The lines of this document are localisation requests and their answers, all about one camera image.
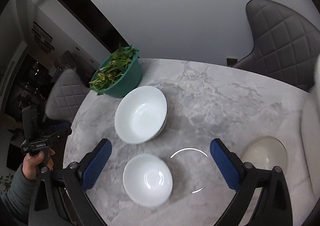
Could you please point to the light grey quilted chair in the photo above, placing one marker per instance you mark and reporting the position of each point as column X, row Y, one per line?
column 66, row 97

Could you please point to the dark grey quilted chair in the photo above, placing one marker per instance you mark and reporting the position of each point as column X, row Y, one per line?
column 286, row 45

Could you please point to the person's left hand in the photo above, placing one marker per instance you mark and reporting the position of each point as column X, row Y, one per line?
column 30, row 163

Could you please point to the white bowl far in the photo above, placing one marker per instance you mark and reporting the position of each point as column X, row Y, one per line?
column 141, row 115

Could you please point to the grey sleeve left forearm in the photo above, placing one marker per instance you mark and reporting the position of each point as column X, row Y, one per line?
column 15, row 203

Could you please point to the cream bowl red flowers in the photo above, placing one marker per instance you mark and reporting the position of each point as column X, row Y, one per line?
column 265, row 153

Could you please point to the white bowl near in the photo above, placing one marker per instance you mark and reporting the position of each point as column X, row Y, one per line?
column 147, row 180

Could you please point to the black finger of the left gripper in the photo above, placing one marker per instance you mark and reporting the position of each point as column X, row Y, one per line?
column 58, row 135

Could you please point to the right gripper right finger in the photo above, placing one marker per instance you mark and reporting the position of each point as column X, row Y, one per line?
column 234, row 171

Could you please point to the teal basin with greens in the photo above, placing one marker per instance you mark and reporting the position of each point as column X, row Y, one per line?
column 118, row 74

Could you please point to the white bowl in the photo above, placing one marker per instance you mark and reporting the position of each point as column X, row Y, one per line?
column 141, row 115
column 147, row 180

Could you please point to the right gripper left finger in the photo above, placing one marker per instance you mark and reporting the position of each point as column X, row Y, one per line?
column 88, row 170

